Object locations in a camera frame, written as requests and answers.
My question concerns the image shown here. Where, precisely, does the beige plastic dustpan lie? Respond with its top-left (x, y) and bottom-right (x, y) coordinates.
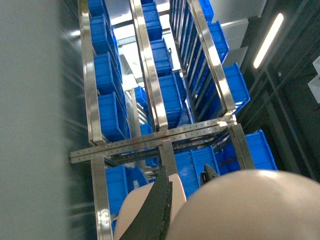
top-left (114, 170), bottom-right (320, 240)

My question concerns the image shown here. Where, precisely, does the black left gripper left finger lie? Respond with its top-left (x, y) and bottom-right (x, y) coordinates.
top-left (120, 166), bottom-right (173, 240)

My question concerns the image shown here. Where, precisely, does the blue plastic storage bin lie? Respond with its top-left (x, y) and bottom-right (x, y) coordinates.
top-left (207, 62), bottom-right (251, 118)
top-left (98, 92), bottom-right (131, 142)
top-left (158, 73), bottom-right (183, 129)

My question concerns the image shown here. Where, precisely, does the stainless steel shelf rack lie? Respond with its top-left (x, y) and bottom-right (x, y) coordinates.
top-left (69, 0), bottom-right (255, 240)

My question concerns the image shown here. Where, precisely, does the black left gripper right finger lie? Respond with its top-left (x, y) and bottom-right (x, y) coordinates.
top-left (200, 163), bottom-right (220, 186)

